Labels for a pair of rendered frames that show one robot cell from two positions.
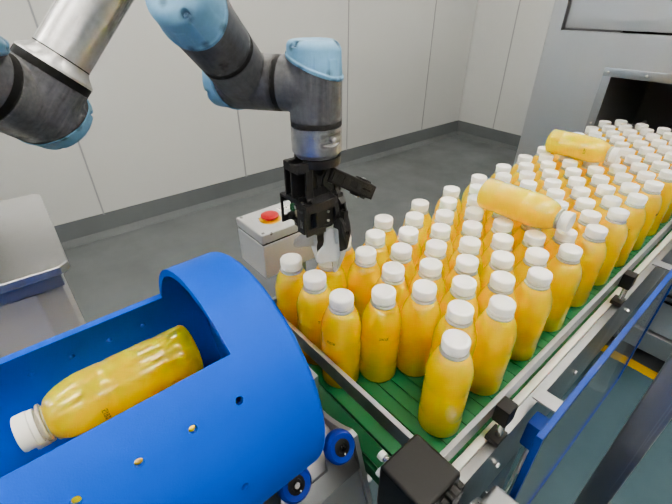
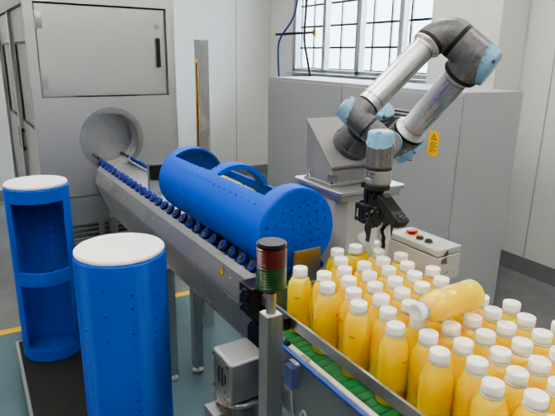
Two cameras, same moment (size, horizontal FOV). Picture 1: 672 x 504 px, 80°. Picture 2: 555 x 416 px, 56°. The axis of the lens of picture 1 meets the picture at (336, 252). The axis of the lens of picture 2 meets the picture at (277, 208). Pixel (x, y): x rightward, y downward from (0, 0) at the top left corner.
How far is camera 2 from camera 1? 1.55 m
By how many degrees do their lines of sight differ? 88
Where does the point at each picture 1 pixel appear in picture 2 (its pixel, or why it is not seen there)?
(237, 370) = (260, 199)
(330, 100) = (368, 156)
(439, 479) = (249, 285)
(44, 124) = not seen: hidden behind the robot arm
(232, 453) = (245, 213)
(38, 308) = (334, 206)
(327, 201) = (364, 206)
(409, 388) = not seen: hidden behind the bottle
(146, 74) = not seen: outside the picture
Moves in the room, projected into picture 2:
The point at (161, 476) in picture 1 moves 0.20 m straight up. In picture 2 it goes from (240, 203) to (239, 141)
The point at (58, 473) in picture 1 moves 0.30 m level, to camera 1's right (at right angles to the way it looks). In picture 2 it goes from (239, 189) to (216, 215)
